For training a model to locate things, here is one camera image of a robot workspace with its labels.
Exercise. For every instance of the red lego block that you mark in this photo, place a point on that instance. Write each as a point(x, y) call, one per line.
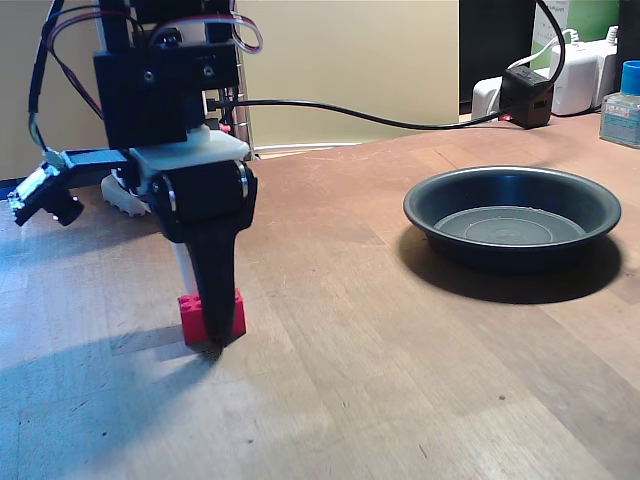
point(194, 321)

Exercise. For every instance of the chrome metal pole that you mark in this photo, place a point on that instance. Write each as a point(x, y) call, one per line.
point(244, 132)

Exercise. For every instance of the white power strip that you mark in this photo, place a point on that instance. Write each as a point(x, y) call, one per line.
point(486, 97)

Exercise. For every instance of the dark round metal pan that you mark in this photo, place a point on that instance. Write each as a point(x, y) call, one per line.
point(510, 232)

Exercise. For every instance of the black monitor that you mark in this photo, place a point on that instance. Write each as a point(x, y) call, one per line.
point(492, 40)

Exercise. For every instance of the black cube power adapter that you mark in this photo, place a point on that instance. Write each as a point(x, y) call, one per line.
point(525, 97)

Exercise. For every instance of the white power adapter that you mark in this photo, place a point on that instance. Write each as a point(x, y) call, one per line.
point(580, 85)

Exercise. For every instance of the clear bottle, blue cap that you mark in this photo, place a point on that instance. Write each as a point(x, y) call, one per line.
point(621, 117)

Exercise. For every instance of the green and white box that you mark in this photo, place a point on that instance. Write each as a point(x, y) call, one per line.
point(590, 15)

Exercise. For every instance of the black camera on mount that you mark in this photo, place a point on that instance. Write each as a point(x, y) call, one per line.
point(42, 195)

